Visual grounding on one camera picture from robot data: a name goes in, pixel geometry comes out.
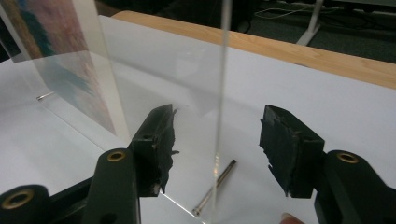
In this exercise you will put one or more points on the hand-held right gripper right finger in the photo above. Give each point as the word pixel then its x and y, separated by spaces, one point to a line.
pixel 286 149

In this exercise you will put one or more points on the photo card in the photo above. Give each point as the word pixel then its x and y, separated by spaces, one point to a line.
pixel 59 46

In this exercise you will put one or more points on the long metal rod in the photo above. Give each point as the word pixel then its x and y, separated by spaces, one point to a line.
pixel 214 188

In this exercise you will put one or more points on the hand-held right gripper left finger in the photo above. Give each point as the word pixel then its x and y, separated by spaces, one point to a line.
pixel 155 155

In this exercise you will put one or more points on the clear acrylic photo frame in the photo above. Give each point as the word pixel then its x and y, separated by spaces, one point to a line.
pixel 174 62

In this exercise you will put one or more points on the small metal frame pin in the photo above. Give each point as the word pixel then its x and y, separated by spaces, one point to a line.
pixel 45 95

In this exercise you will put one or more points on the white metal desk frame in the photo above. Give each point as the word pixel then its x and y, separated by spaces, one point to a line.
pixel 309 25

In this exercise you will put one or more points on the white table cover sheet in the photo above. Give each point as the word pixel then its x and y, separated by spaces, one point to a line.
pixel 311 102

